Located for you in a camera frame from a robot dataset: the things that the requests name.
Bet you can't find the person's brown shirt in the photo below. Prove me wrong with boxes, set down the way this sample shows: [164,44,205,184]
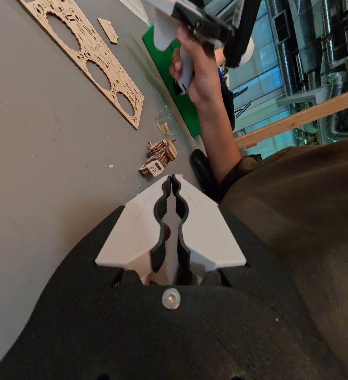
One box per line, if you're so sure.
[220,137,348,380]

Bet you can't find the assembled wooden engine model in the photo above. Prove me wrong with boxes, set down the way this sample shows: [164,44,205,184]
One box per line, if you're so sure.
[139,139,178,178]

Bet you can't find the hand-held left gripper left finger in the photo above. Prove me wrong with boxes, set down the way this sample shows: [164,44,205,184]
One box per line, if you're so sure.
[95,175,173,285]

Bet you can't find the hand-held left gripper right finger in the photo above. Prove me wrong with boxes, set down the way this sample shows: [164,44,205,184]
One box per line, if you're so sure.
[172,174,247,285]

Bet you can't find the large wooden puzzle sheet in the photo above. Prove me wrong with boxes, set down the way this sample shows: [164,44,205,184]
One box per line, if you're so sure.
[16,0,145,131]

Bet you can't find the person's right hand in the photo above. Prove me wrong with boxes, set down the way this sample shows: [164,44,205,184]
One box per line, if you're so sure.
[169,25,231,105]

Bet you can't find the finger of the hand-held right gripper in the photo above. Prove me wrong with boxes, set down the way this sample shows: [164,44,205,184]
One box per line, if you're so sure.
[142,0,178,17]

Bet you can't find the green plastic bin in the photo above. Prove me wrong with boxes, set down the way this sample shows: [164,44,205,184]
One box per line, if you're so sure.
[142,25,205,138]

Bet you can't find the small wooden puzzle piece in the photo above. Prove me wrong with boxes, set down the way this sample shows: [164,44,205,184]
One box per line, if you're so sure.
[97,18,119,44]

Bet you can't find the grey desk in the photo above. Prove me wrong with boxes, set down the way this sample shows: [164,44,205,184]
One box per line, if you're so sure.
[0,0,205,371]

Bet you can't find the wooden beam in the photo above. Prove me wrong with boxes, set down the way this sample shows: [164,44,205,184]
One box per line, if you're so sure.
[235,86,348,149]

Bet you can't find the white hard hat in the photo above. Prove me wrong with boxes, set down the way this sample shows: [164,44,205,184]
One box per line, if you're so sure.
[239,36,255,64]

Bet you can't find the clear plastic bag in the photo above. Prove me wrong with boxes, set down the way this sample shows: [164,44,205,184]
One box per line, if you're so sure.
[155,110,177,137]

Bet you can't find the person's right forearm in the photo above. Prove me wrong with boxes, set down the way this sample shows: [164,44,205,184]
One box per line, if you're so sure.
[196,92,243,184]

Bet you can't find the metal ventilation ducts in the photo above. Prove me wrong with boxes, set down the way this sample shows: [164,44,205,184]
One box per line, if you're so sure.
[263,0,348,143]

